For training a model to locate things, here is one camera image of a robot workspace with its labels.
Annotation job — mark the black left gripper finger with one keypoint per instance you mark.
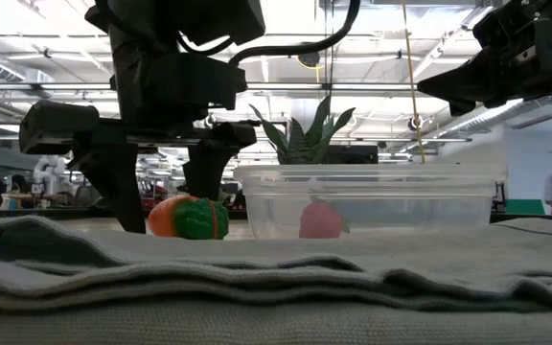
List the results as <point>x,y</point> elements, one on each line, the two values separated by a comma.
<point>113,182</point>
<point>206,167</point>

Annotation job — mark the green artificial snake plant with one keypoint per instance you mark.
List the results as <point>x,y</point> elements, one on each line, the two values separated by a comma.
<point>305,144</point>

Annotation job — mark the black perforated computer case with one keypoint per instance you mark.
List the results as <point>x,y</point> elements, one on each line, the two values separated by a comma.
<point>357,154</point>

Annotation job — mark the red toy strawberry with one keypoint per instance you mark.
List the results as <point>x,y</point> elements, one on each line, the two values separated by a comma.
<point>319,220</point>

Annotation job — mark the clear plastic tupperware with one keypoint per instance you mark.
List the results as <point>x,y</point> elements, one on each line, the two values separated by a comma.
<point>400,191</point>

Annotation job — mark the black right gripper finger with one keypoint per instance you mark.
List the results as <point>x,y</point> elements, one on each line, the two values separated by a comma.
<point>467,76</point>
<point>463,104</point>

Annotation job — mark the black round ceiling fixture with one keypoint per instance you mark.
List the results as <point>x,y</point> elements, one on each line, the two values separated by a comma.
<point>308,59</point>

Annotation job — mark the orange toy carrot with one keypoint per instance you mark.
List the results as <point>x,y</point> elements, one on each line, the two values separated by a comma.
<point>166,218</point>

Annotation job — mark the white background machine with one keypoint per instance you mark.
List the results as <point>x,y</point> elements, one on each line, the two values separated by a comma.
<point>51,172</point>

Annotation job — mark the grey folded cloth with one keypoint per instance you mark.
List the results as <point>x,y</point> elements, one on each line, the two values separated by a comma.
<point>257,287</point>

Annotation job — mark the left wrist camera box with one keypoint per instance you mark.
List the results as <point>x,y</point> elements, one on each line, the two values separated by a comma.
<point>223,21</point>

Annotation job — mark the black aluminium rig frame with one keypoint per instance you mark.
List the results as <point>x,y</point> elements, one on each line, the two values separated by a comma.
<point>27,213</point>

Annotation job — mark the green board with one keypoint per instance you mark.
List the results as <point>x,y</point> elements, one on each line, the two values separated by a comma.
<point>525,207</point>

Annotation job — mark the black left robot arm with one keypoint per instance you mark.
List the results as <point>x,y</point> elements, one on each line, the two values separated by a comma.
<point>132,24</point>

